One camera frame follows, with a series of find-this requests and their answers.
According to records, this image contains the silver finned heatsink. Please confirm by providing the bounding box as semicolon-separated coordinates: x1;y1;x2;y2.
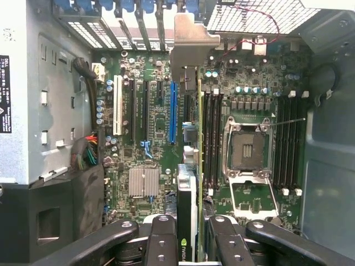
129;167;159;198

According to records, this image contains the green motherboard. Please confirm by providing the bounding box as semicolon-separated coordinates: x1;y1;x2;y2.
91;38;310;242

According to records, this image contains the grey power supply unit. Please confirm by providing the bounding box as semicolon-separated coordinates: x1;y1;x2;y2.
0;0;94;186

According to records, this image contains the red black twisted wire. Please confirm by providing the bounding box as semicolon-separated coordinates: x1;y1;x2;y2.
216;7;281;62

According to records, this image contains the blue expansion slot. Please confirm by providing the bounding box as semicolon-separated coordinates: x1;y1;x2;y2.
169;80;179;146

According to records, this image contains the black sleeved power cable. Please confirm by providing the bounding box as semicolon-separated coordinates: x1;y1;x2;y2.
72;57;98;131

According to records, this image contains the white power connector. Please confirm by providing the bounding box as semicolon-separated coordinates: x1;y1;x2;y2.
90;62;107;83

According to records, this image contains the black RAM slot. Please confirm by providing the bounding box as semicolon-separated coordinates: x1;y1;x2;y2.
212;88;219;192
283;90;291;196
218;90;224;192
277;93;284;196
296;90;309;196
290;93;297;196
207;90;213;196

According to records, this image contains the silver socket cover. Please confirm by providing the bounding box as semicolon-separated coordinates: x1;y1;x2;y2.
229;176;280;219

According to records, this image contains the thin locking lever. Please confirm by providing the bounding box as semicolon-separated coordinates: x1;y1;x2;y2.
270;117;306;127

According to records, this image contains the white expansion slot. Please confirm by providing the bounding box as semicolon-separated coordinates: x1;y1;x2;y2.
112;74;124;136

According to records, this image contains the open black PC case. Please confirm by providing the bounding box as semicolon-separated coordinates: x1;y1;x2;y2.
0;0;355;266

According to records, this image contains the black plastic shroud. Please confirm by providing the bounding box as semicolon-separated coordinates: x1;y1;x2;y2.
0;165;105;264

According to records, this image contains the coloured power wire bundle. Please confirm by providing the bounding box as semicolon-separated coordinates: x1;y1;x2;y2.
70;131;99;170

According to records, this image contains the CPU socket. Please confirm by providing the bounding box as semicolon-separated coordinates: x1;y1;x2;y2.
223;116;274;178

